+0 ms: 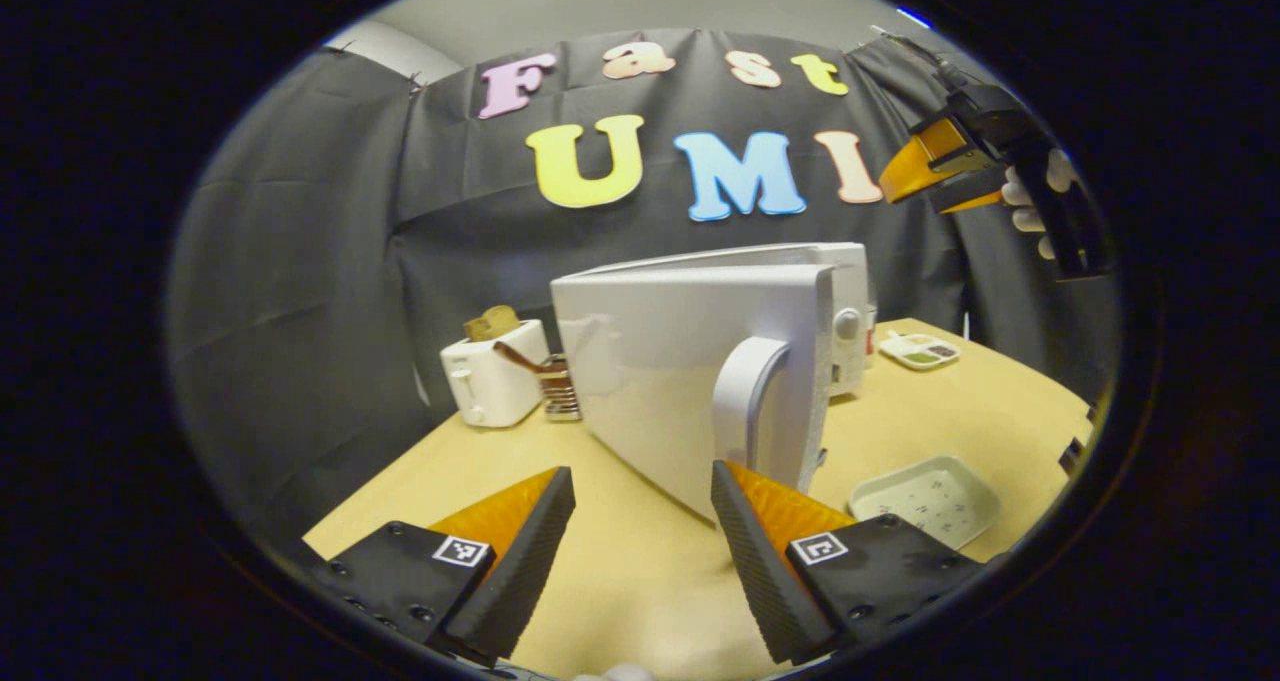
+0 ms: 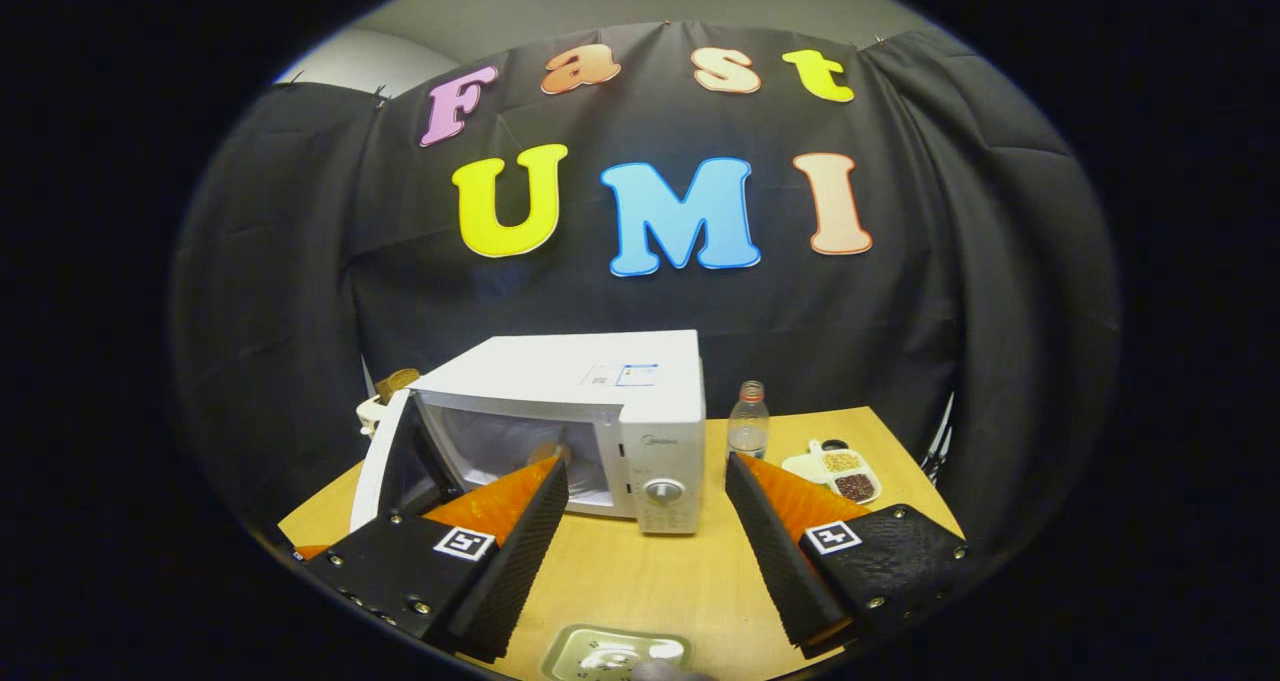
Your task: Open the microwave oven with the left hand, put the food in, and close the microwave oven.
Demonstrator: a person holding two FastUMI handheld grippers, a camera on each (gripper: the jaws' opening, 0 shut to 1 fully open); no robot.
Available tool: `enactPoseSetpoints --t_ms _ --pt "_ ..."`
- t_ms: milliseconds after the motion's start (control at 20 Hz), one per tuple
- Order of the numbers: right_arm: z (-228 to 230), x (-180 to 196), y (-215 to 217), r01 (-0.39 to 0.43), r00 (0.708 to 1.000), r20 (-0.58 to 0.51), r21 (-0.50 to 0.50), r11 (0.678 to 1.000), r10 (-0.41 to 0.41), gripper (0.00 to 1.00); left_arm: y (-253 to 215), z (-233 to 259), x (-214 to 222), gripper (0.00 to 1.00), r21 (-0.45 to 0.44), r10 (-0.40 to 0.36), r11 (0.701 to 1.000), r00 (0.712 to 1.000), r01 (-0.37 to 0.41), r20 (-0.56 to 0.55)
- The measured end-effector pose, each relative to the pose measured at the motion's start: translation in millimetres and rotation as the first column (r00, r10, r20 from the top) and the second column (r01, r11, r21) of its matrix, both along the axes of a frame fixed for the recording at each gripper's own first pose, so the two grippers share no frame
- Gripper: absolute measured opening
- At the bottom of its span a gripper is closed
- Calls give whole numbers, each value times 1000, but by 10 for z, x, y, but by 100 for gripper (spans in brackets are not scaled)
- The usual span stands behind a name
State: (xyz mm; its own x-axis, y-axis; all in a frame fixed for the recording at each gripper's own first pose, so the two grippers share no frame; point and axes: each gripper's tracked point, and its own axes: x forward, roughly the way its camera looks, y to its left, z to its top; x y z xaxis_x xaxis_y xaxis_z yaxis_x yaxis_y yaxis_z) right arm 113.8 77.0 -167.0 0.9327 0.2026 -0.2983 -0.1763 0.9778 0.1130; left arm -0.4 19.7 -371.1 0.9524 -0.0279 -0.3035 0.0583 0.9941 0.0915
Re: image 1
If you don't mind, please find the metal rack with wooden handle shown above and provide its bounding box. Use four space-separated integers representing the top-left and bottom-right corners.
493 340 584 423

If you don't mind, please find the white toaster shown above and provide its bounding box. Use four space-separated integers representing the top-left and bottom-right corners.
440 319 551 429

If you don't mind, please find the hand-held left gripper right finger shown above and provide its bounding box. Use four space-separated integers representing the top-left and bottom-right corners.
710 461 986 665

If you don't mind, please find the white microwave oven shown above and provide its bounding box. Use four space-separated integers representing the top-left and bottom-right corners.
550 243 871 522

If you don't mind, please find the white divided dish of beans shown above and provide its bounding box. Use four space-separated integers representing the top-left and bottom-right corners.
879 330 962 372

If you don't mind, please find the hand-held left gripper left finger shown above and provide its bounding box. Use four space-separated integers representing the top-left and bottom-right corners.
305 466 578 662

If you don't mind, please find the black backdrop cloth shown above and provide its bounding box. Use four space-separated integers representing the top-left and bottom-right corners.
170 29 1121 552

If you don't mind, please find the brown bread slice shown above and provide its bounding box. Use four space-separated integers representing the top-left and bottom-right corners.
463 305 523 343

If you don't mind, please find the pale green square plate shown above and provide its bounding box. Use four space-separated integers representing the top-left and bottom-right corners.
848 455 1002 551

